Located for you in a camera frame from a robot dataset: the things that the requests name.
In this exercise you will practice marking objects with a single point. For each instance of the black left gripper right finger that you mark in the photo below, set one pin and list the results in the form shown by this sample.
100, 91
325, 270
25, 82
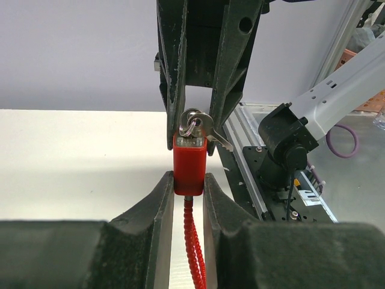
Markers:
244, 252

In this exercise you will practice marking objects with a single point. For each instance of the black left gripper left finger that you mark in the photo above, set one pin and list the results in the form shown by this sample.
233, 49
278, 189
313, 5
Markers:
130, 251

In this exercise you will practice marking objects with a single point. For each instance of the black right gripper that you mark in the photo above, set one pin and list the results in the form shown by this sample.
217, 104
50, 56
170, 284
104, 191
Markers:
205, 44

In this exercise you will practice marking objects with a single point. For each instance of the silver key bunch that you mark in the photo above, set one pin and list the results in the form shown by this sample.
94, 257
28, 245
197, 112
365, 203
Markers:
195, 123

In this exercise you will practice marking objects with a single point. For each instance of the red cable padlock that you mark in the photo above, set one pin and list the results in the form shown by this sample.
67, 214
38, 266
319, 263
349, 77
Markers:
189, 168

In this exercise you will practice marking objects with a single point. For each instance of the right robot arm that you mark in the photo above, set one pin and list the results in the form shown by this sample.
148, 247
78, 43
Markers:
293, 130

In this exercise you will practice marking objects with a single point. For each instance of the right aluminium frame post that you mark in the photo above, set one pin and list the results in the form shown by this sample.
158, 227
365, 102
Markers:
341, 35

